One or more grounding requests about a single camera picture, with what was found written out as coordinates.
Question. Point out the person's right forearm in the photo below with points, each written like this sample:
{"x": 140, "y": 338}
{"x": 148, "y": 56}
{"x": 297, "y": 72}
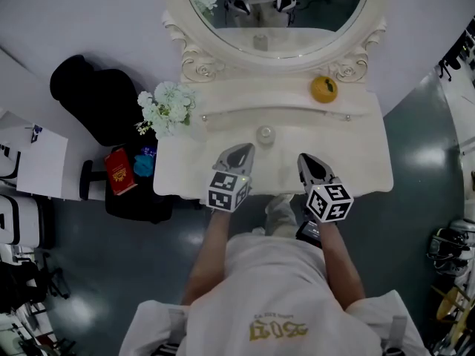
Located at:
{"x": 339, "y": 265}

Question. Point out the blue crumpled cloth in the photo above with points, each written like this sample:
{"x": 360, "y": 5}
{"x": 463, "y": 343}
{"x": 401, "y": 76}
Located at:
{"x": 144, "y": 165}

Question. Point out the person's left forearm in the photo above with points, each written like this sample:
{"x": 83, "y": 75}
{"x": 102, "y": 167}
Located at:
{"x": 211, "y": 250}

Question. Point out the oval mirror white ornate frame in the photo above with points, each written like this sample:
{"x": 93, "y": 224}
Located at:
{"x": 274, "y": 56}

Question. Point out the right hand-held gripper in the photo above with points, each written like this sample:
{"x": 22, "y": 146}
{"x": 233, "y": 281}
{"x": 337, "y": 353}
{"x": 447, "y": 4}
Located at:
{"x": 326, "y": 195}

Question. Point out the white hard case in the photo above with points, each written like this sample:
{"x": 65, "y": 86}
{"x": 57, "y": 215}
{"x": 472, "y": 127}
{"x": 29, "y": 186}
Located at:
{"x": 16, "y": 219}

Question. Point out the round yellow container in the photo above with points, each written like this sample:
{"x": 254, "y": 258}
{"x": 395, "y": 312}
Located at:
{"x": 324, "y": 89}

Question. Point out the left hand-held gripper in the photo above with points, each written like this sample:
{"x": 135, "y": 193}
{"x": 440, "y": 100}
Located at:
{"x": 226, "y": 184}

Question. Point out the person's white t-shirt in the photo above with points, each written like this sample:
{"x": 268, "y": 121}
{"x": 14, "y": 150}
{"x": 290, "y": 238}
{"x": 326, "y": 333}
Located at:
{"x": 274, "y": 291}

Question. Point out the small blue packet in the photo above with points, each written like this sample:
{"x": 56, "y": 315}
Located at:
{"x": 149, "y": 151}

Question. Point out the black device with white label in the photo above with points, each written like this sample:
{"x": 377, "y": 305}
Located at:
{"x": 308, "y": 232}

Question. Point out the pile of grey black equipment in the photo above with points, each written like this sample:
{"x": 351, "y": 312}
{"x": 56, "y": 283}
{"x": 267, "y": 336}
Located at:
{"x": 451, "y": 248}

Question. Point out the black office chair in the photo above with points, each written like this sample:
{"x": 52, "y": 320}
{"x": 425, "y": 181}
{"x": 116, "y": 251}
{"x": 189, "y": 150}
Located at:
{"x": 96, "y": 102}

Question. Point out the small clear glass bottle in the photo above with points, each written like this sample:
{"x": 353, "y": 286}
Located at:
{"x": 265, "y": 135}

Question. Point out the yellow wooden stool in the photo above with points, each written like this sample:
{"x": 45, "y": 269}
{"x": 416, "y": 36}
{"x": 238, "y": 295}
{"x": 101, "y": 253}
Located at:
{"x": 451, "y": 304}

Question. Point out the white cardboard box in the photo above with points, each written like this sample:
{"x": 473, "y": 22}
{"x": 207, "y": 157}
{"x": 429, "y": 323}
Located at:
{"x": 42, "y": 165}

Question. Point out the white artificial flower bouquet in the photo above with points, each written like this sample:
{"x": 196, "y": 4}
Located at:
{"x": 167, "y": 109}

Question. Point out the white dressing table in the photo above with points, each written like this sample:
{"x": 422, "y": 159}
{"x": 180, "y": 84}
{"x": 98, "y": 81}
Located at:
{"x": 334, "y": 143}

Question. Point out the red box gold print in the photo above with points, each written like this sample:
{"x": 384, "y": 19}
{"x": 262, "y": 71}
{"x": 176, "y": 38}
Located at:
{"x": 119, "y": 171}

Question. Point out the person's light trouser leg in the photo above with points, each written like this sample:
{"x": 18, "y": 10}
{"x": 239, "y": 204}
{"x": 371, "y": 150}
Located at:
{"x": 280, "y": 213}

